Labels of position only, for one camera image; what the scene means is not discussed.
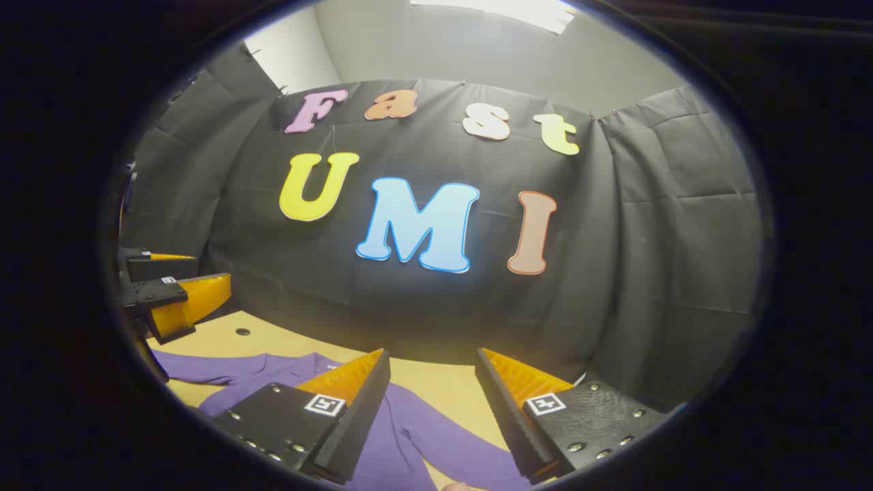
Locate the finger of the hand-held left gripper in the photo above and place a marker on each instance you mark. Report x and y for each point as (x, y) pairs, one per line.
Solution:
(164, 267)
(158, 293)

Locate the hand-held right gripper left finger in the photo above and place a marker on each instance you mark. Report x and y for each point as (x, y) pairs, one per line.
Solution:
(360, 416)

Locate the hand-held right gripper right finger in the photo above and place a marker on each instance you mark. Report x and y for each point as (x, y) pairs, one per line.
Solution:
(513, 416)

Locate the purple garment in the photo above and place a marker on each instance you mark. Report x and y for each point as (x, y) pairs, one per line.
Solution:
(416, 436)

